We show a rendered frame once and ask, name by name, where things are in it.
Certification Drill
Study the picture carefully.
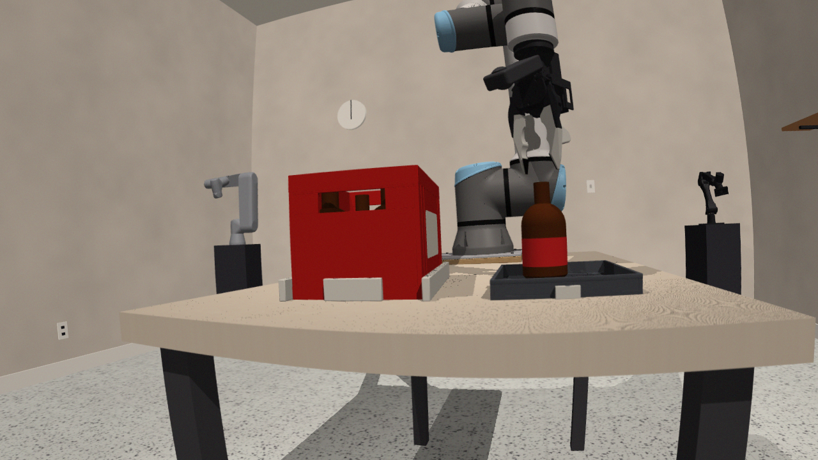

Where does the red box with cut-out openings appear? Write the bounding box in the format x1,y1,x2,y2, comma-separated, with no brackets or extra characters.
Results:
288,165,442,300

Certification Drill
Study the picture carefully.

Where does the brown bottle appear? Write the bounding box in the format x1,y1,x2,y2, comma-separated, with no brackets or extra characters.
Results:
320,192,344,213
374,188,385,210
521,181,567,278
355,194,369,211

